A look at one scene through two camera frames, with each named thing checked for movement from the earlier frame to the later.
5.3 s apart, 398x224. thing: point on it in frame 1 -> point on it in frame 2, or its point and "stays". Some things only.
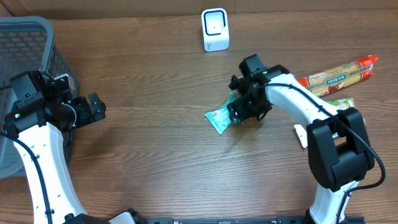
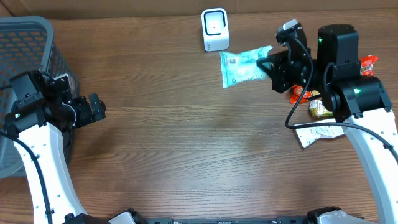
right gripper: x=240 y=112 -> x=278 y=73
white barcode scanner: x=216 y=30 stays
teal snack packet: x=220 y=119 -> x=242 y=66
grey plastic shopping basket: x=27 y=45 stays
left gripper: x=88 y=116 stays
